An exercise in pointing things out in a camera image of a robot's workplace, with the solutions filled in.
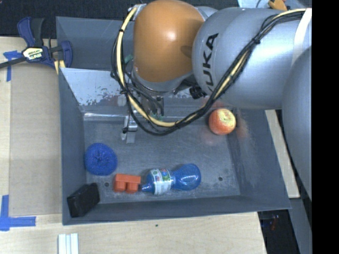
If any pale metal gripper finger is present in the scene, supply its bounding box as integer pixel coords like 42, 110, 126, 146
120, 116, 131, 141
126, 123, 139, 144

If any blue round mesh scrubber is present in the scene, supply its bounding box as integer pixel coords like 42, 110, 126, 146
83, 142, 119, 176

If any grey metal bin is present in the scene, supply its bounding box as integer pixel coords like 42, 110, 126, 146
55, 16, 292, 226

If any orange toy building block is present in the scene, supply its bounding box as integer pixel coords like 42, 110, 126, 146
113, 173, 142, 194

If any blue plastic bottle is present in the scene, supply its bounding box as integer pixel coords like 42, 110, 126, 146
140, 163, 202, 196

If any red and yellow apple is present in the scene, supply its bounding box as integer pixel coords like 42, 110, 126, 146
208, 108, 237, 136

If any black rectangular box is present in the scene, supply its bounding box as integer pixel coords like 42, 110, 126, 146
66, 183, 101, 218

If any black cylinder on white bracket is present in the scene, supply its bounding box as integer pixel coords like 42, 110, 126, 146
173, 85, 208, 100

